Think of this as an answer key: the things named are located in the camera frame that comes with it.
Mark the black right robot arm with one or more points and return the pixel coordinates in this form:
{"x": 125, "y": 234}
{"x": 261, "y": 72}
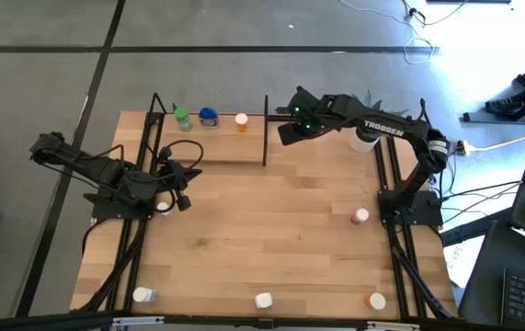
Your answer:
{"x": 384, "y": 128}

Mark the green caffeine bottle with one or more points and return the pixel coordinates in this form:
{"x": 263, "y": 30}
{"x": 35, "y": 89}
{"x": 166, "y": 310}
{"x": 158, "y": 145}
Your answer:
{"x": 182, "y": 118}

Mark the pink medicine bottle white cap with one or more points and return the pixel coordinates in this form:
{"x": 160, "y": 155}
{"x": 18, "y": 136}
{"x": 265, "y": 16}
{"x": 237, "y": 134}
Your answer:
{"x": 360, "y": 215}

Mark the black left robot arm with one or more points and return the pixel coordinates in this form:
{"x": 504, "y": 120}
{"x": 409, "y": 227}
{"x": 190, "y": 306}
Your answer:
{"x": 106, "y": 172}

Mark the black laptop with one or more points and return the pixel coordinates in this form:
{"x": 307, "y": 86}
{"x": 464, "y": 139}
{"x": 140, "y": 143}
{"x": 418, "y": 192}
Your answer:
{"x": 510, "y": 285}

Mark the silver frame bracket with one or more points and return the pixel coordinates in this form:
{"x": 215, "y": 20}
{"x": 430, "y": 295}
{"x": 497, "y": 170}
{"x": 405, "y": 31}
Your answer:
{"x": 138, "y": 321}
{"x": 393, "y": 326}

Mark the green potted plant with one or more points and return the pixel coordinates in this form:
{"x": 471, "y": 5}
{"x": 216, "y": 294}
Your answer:
{"x": 372, "y": 103}

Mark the orange pill bottle white cap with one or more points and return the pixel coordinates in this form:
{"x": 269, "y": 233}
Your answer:
{"x": 375, "y": 301}
{"x": 241, "y": 122}

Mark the blue-capped Tums bottle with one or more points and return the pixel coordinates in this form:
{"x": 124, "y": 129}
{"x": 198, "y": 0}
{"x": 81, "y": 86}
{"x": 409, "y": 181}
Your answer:
{"x": 208, "y": 117}

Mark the person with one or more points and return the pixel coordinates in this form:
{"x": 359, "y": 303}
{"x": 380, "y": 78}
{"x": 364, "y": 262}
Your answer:
{"x": 503, "y": 106}

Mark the white planter pot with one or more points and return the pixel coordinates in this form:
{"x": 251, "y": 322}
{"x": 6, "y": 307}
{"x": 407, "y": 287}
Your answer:
{"x": 363, "y": 141}

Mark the white power strip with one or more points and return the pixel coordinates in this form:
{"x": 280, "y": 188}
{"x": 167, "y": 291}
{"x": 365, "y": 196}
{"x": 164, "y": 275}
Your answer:
{"x": 464, "y": 147}

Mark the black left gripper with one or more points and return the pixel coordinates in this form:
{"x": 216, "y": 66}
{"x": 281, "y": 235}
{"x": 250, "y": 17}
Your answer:
{"x": 174, "y": 177}

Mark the white melatonin bottle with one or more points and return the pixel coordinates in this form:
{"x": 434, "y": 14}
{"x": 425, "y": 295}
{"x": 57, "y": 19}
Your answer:
{"x": 163, "y": 208}
{"x": 263, "y": 300}
{"x": 144, "y": 294}

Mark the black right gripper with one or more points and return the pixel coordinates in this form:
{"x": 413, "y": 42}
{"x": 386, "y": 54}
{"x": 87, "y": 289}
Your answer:
{"x": 295, "y": 133}

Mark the white paper sheet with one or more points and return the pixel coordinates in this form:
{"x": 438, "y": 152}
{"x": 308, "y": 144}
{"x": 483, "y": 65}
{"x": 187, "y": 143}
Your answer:
{"x": 459, "y": 266}

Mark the black table-level camera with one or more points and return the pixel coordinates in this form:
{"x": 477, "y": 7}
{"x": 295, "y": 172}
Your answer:
{"x": 265, "y": 323}

